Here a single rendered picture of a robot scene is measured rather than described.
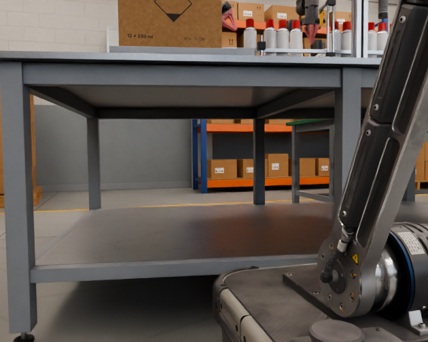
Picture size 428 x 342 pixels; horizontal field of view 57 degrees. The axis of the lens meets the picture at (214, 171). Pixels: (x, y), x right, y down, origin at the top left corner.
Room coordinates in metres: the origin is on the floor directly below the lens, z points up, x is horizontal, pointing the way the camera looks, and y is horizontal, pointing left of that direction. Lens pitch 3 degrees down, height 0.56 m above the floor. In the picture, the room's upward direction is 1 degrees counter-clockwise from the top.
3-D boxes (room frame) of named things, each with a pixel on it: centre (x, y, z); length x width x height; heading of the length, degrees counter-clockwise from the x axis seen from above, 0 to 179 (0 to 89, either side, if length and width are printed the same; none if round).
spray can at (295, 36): (1.65, -0.34, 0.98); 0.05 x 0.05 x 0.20
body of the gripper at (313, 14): (1.72, -0.42, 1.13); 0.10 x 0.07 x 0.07; 97
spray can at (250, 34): (1.62, -0.15, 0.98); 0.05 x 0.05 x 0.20
